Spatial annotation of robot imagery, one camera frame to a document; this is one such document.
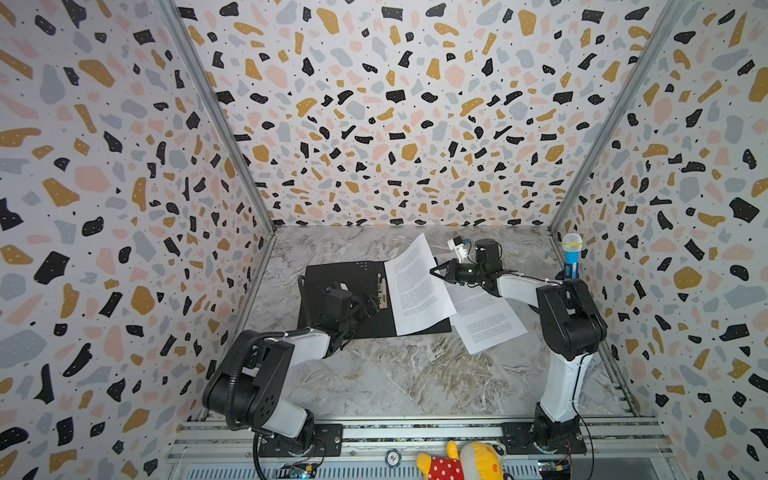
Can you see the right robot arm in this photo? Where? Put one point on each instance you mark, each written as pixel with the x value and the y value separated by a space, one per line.
pixel 571 325

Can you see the printed paper sheet bottom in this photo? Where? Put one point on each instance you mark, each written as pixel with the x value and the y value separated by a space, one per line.
pixel 482 321

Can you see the round badge on rail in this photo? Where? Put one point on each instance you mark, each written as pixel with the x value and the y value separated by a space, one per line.
pixel 393 458

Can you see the blue toy microphone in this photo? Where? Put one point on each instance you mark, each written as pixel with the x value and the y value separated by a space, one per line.
pixel 572 244

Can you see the orange folder black inside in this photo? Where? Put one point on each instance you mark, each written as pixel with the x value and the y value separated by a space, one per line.
pixel 358 278

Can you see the yellow red plush toy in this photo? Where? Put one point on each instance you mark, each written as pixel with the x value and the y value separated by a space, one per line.
pixel 475 460

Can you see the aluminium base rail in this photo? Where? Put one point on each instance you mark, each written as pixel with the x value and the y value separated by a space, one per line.
pixel 355 448

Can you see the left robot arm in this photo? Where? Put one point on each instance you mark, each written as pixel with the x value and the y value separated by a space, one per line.
pixel 247 385

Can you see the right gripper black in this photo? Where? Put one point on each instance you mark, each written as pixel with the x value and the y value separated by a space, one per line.
pixel 456 273

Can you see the green circuit board left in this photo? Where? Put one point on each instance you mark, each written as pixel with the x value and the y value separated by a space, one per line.
pixel 298 470

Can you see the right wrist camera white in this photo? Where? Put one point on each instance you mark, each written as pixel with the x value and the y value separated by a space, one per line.
pixel 461 248

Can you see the printed paper sheet top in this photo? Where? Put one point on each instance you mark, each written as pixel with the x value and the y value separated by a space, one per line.
pixel 418 299

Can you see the circuit board right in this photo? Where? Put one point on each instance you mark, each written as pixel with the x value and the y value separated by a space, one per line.
pixel 554 470

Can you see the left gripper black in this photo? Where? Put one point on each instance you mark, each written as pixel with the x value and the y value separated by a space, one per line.
pixel 369 309

